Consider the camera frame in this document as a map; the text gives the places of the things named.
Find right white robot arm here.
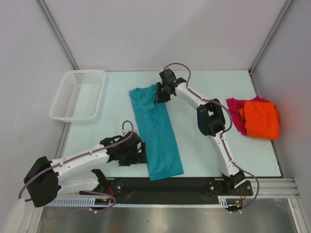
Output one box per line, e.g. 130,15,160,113
155,68,246,195

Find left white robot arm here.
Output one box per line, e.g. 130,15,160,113
24,132,147,207

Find orange folded t shirt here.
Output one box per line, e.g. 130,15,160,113
239,100,280,140

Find white slotted cable duct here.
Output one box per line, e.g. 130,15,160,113
47,197,241,208

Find magenta folded t shirt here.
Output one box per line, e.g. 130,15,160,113
226,96,270,135

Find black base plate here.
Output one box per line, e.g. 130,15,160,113
93,177,253,205

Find teal t shirt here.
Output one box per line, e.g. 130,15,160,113
129,84,184,181

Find aluminium frame rail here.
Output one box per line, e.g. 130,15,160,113
257,178,300,199

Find white plastic basket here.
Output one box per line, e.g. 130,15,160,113
49,69,108,123

